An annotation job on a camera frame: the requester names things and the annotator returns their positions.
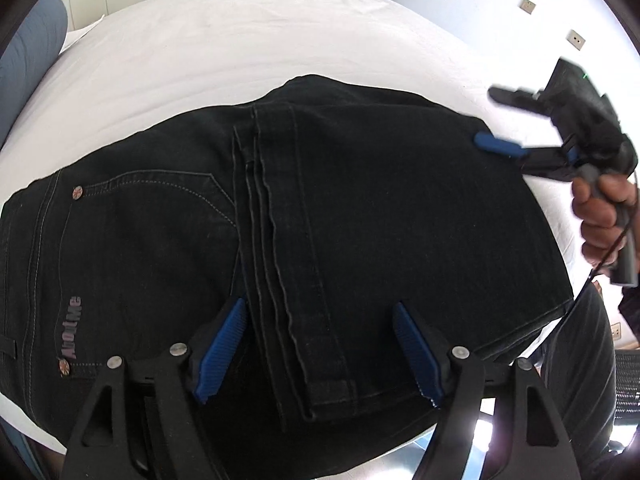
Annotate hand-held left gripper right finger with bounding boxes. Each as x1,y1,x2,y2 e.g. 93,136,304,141
391,301,583,480

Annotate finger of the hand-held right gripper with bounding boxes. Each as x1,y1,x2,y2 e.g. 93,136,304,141
487,85,553,117
472,131,583,182

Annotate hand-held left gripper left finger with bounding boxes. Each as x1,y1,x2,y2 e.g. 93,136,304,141
62,297,251,480

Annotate black denim pants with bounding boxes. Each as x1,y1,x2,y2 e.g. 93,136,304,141
0,74,576,480

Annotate person's right hand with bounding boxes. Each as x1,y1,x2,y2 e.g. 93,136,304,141
571,176,640,277

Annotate person's legs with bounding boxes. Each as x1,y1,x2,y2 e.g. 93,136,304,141
539,284,619,480

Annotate black mesh chair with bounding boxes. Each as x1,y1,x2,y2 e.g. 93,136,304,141
612,349,640,433

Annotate bed with white sheet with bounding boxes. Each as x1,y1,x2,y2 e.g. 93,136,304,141
0,0,593,466

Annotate grey pillow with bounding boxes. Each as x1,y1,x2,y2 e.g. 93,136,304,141
0,0,69,150

